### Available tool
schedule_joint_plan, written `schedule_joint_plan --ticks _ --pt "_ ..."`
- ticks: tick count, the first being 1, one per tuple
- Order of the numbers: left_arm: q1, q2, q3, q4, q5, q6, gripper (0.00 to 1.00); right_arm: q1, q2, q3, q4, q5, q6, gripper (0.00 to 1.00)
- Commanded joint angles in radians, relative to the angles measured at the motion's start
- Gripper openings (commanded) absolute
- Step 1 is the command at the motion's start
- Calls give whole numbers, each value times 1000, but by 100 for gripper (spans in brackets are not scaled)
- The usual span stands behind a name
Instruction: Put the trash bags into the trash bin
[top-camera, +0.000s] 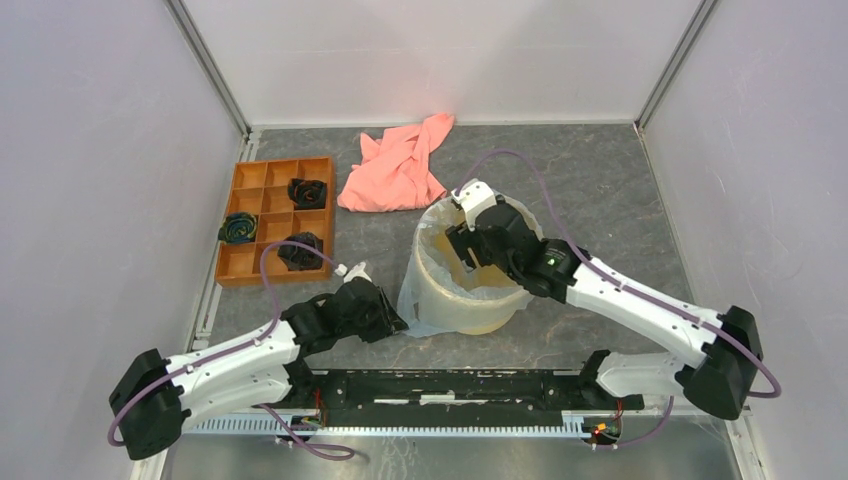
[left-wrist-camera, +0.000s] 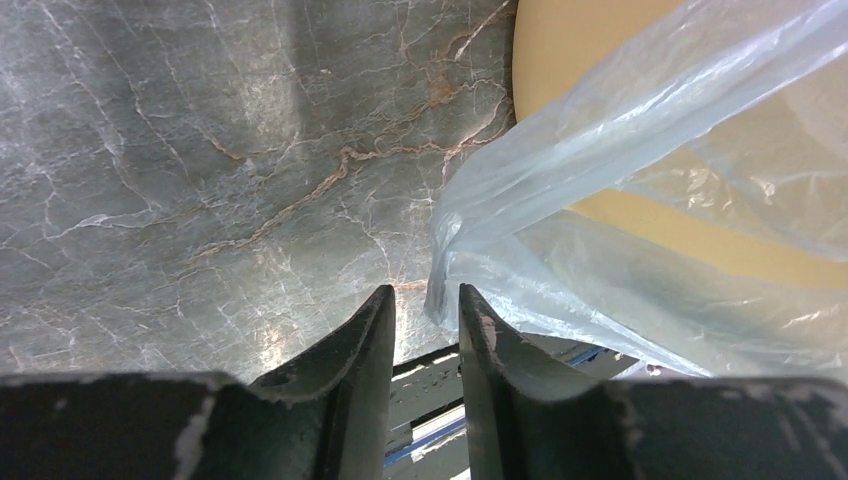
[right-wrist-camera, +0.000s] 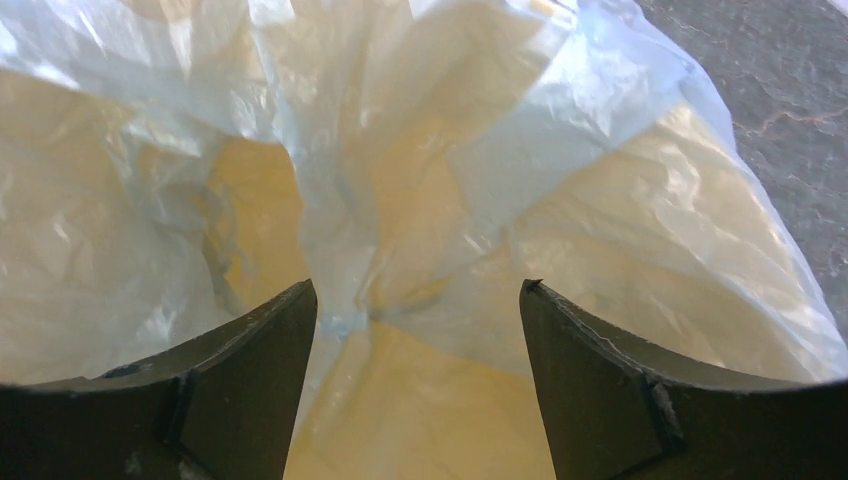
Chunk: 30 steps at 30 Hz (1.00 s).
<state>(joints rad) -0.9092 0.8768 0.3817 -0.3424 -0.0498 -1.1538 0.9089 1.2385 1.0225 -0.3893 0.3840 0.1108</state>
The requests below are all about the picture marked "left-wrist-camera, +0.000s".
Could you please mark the blue plastic trash bag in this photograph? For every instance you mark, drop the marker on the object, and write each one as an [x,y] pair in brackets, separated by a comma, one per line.
[675,187]

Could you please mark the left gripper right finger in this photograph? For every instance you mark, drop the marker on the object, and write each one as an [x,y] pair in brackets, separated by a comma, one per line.
[530,416]

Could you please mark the yellow trash bin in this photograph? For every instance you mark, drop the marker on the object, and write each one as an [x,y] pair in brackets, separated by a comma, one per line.
[555,43]

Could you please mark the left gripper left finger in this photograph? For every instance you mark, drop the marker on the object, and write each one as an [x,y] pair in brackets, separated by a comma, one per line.
[321,415]

